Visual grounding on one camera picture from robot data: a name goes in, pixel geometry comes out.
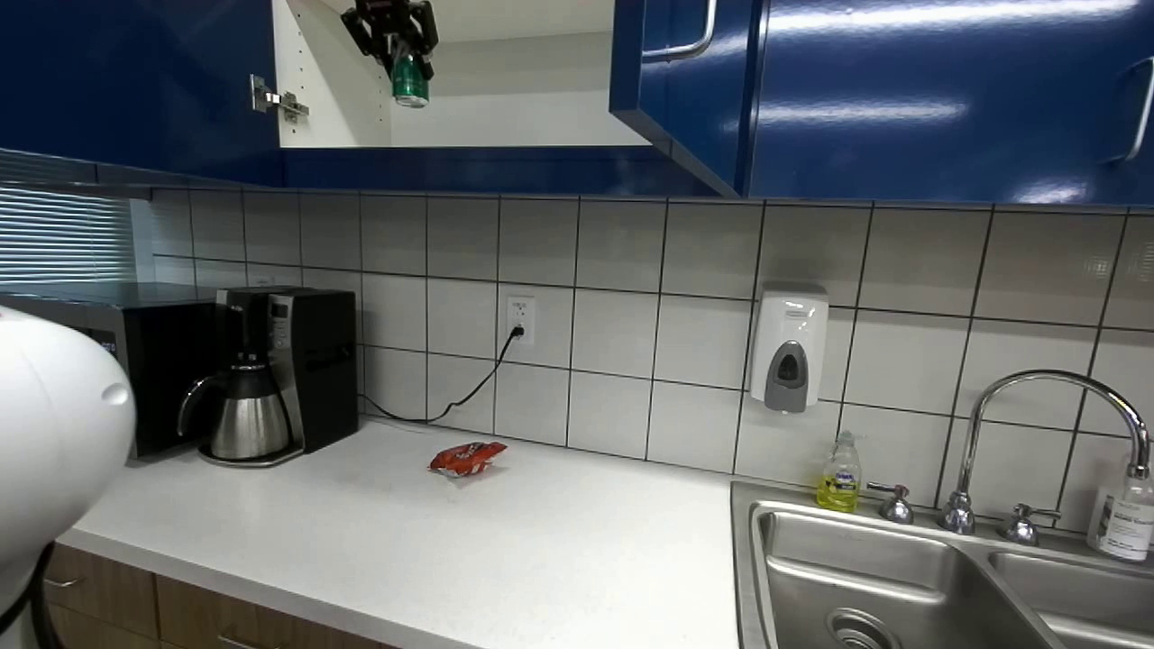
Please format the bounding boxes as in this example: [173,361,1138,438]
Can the steel coffee carafe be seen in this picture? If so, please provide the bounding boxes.
[177,358,297,463]

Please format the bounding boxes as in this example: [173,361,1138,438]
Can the black microwave oven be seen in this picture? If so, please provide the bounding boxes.
[48,296,228,461]

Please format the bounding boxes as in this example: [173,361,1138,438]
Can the red snack packet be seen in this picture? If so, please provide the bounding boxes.
[429,443,502,474]

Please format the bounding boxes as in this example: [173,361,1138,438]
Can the stainless steel double sink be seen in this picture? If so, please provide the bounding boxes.
[729,483,1154,649]

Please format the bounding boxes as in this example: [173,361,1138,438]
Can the clear hand soap bottle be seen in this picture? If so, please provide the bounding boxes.
[1086,467,1154,562]

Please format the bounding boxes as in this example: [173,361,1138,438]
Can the wooden drawer with handle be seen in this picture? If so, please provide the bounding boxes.
[42,545,387,649]

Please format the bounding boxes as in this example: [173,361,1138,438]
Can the blue open cupboard door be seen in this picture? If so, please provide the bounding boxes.
[611,0,760,194]

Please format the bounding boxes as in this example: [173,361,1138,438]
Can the black power cable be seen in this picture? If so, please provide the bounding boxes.
[357,319,529,428]

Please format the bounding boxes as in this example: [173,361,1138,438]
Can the black steel coffee maker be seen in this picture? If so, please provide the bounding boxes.
[217,284,357,450]

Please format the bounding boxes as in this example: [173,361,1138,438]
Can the yellow dish soap bottle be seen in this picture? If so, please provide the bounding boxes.
[814,433,861,513]

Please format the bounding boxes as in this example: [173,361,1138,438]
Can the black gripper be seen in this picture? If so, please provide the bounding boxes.
[341,0,440,57]

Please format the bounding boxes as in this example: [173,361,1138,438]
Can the white soap dispenser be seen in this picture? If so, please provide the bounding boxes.
[752,289,831,413]

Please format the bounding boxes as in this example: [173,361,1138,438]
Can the green soda can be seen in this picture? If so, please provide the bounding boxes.
[390,54,429,109]

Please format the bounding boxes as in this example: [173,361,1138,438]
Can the chrome gooseneck faucet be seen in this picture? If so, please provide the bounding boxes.
[865,364,1154,549]

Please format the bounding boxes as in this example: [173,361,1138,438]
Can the white wall outlet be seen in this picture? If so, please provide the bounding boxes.
[504,296,538,343]

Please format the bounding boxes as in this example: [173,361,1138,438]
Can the blue upper cupboard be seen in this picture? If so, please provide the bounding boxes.
[0,0,1154,210]

